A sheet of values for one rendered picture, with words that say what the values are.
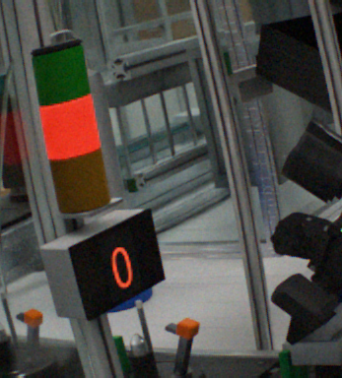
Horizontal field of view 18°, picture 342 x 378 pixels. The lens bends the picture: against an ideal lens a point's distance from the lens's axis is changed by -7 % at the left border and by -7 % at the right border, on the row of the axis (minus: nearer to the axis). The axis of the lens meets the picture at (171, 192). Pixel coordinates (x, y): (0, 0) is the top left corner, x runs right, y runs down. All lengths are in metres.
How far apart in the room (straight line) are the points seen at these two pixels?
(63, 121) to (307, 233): 0.27
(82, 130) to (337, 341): 0.35
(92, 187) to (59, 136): 0.06
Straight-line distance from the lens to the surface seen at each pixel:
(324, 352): 1.16
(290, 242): 1.11
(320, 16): 1.29
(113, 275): 1.03
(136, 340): 1.32
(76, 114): 1.01
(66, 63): 1.00
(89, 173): 1.01
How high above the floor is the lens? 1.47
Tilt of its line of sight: 12 degrees down
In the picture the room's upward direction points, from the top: 11 degrees counter-clockwise
